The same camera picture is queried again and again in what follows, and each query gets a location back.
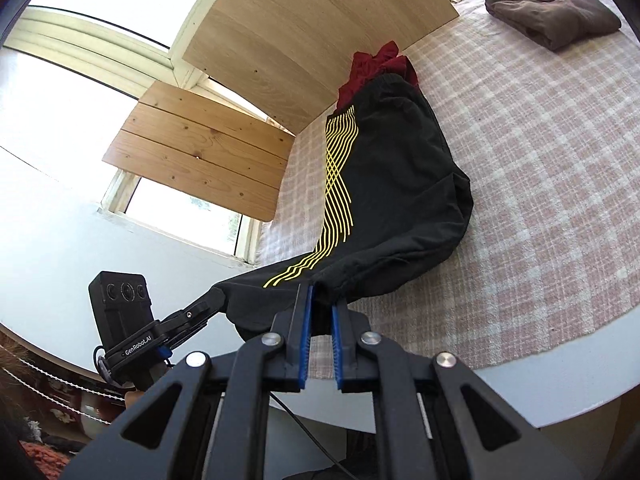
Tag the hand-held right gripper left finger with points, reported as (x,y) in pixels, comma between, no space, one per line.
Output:
(306,340)

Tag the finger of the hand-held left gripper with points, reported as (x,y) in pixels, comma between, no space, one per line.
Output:
(192,329)
(200,306)

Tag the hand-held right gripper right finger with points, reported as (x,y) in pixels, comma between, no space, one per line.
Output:
(336,350)

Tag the black pants with yellow stripes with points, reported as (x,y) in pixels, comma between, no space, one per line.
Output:
(390,185)

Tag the person's left hand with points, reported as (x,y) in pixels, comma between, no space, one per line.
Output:
(131,398)

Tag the pine plank board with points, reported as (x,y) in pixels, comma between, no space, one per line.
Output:
(200,155)

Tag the orange knitted cloth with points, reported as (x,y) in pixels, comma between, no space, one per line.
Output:
(45,455)

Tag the pink checkered tablecloth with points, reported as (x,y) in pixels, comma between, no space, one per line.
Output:
(525,185)

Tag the maroon garment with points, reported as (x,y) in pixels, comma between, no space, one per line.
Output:
(370,70)

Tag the light oak board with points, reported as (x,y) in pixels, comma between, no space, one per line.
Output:
(300,35)

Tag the folded brown garment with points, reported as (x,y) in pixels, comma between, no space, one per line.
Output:
(550,10)

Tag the white window frame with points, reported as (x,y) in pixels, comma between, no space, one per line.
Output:
(75,30)

